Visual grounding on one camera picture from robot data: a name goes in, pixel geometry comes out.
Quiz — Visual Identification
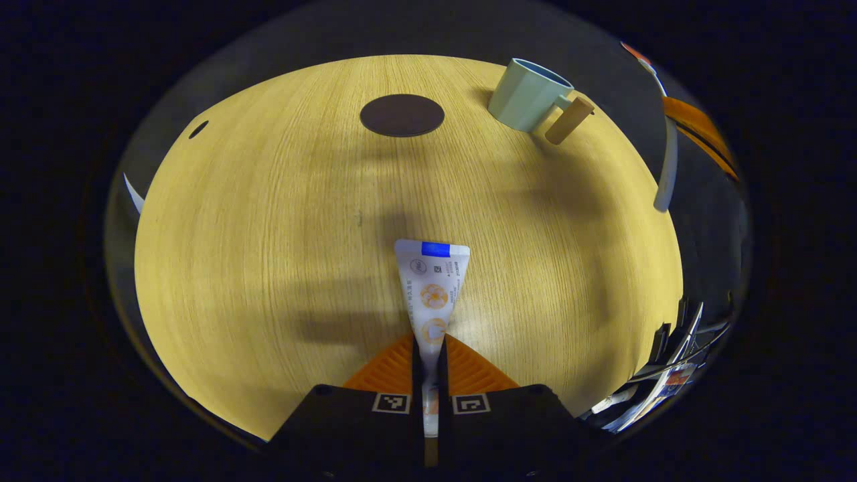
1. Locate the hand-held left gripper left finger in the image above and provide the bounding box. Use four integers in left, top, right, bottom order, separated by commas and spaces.
264, 333, 426, 477

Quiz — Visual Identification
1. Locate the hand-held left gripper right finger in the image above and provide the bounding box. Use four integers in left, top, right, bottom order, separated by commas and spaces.
439, 333, 591, 477

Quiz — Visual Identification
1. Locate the white toothpaste tube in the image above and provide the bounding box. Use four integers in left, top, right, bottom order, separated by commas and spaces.
394, 239, 471, 439

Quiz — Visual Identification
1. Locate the pale blue cup wooden handle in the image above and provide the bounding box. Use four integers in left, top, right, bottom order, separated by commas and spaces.
487, 58, 595, 146

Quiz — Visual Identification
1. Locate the dark round coaster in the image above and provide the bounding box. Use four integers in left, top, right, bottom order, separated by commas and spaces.
360, 94, 446, 139

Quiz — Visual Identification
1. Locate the dark metal frame clutter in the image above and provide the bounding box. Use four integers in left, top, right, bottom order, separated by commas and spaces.
579, 298, 734, 434

